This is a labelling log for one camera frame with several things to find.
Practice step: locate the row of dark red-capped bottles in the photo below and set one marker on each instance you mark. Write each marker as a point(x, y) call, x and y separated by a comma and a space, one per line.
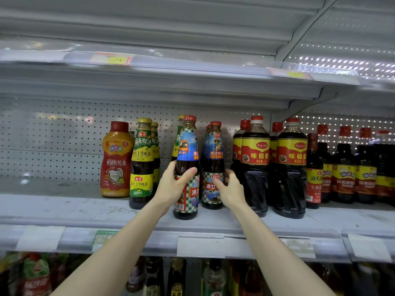
point(349, 175)

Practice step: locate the orange sauce bottle red cap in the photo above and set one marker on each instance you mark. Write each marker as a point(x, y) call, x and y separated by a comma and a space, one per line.
point(117, 163)

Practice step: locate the person's right forearm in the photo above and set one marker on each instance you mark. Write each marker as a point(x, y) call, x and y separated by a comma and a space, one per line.
point(284, 259)

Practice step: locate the soy sauce bottle red cap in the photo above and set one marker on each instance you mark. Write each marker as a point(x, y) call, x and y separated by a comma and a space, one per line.
point(255, 175)
point(290, 181)

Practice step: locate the yellow green price tag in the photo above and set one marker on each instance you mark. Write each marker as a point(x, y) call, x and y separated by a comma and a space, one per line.
point(102, 240)

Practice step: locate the red label dark sauce bottle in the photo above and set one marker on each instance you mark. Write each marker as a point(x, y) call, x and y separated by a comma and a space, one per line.
point(275, 135)
point(237, 144)

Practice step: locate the person's right hand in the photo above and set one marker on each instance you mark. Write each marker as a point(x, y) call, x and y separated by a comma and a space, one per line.
point(231, 193)

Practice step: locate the white metal store shelving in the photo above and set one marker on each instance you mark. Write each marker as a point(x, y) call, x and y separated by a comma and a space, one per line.
point(49, 203)

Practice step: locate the person's left forearm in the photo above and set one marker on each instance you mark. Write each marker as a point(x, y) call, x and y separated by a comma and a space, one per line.
point(111, 259)

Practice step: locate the person's left hand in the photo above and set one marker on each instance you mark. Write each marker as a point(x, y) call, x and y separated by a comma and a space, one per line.
point(173, 188)

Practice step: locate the white vinegar bottle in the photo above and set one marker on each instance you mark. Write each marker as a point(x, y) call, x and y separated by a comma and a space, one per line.
point(214, 280)

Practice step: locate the small pink yellow price tag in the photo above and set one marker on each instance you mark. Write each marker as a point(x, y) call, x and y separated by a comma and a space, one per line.
point(290, 73)
point(111, 58)

